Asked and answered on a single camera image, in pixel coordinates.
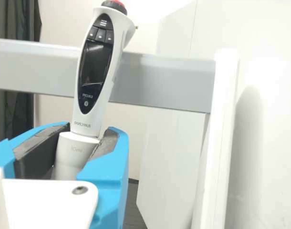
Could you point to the white pipette stand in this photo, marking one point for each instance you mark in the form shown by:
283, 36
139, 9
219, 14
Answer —
159, 78

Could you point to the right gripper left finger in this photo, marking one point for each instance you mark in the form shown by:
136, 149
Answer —
7, 152

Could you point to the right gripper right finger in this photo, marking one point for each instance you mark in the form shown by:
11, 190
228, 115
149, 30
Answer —
109, 186

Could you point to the white incubator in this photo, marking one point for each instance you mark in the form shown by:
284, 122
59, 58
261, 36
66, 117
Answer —
174, 155

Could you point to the pipette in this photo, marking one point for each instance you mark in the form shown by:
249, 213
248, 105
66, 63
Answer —
95, 71

